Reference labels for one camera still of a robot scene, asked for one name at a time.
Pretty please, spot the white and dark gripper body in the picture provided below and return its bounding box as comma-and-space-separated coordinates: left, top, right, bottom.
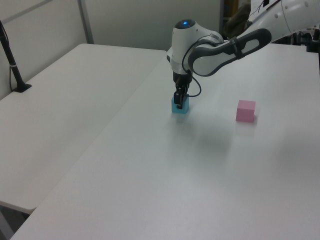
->
172, 71, 193, 94

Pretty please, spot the blue cube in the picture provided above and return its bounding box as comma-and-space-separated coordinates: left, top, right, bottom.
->
170, 95, 190, 115

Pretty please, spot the pink cube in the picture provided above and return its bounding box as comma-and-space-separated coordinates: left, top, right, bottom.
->
235, 99, 257, 124

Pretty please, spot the olive jacket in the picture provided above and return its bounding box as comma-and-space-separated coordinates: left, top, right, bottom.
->
223, 2, 252, 41

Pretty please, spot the white adjoining table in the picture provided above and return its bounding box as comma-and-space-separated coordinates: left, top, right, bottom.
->
0, 43, 168, 212

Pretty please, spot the dark background equipment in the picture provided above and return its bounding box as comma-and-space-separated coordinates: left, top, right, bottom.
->
291, 22, 320, 54

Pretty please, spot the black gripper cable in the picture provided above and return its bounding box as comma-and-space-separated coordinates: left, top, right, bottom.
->
181, 33, 241, 98

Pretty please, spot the grey partition post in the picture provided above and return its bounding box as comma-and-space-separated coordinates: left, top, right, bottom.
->
76, 0, 95, 45

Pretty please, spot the black camera pole stand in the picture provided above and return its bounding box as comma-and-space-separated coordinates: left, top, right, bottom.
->
0, 19, 33, 94

